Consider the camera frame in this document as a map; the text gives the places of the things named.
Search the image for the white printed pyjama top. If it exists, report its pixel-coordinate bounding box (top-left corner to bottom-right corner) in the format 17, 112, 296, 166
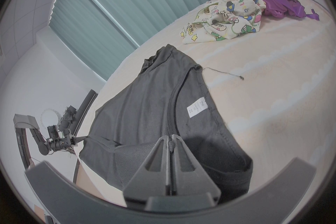
180, 0, 266, 45

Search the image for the bed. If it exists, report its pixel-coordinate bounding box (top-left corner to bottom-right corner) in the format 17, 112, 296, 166
72, 0, 332, 208

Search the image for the black T-shirt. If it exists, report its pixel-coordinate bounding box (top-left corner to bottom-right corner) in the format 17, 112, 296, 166
79, 44, 254, 204

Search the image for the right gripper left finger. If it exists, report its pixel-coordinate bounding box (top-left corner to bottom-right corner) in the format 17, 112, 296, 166
123, 136, 170, 204

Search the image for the purple satin garment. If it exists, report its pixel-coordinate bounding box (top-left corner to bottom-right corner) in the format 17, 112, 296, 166
230, 0, 321, 21

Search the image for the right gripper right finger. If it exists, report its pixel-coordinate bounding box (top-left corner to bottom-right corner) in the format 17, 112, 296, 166
171, 134, 221, 204

